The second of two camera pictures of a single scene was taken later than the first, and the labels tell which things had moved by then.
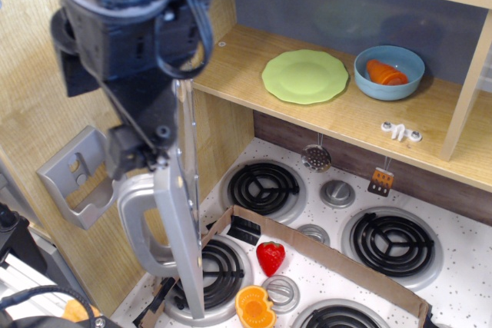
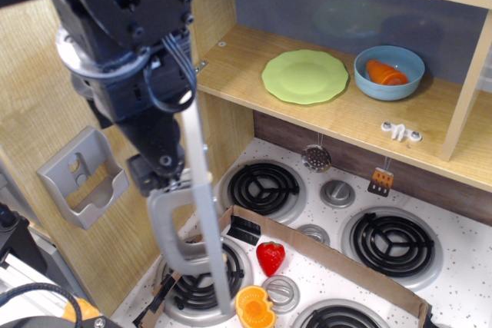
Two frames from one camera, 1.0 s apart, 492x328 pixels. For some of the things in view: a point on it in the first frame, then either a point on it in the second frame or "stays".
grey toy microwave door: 176,183 → 204,260
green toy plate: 304,77 stays
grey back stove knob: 337,193 stays
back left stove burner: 267,187 stays
